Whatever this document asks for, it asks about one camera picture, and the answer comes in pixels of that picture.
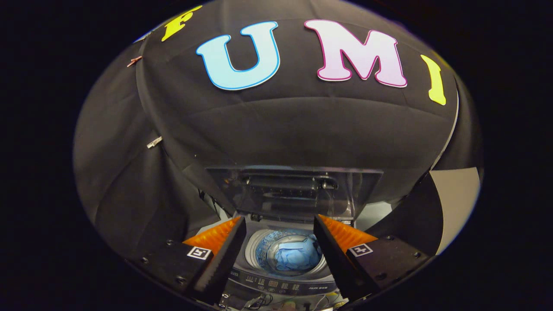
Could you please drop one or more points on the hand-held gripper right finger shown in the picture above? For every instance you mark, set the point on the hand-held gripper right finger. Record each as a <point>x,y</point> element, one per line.
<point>335,259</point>

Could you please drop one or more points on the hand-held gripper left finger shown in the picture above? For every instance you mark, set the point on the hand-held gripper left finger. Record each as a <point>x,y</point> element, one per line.
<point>224,255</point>

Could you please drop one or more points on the light blue polo shirt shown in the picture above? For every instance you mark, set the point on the light blue polo shirt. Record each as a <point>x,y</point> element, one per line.
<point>296,257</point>

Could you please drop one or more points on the grey washing machine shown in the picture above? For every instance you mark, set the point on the grey washing machine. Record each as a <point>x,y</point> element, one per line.
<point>281,283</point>

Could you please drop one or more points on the transparent washing machine lid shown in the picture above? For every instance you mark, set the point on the transparent washing machine lid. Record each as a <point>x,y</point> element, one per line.
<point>293,190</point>

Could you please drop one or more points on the silver cloth clip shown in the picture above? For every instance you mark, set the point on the silver cloth clip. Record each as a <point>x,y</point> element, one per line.
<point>154,142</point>

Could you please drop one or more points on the grey cabinet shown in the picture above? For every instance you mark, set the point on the grey cabinet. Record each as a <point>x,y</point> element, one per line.
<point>456,203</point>

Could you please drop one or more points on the black backdrop cloth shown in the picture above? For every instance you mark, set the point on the black backdrop cloth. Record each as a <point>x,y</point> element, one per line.
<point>293,129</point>

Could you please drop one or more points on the copper cloth clip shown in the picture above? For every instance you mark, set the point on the copper cloth clip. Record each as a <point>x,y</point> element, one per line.
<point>134,61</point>

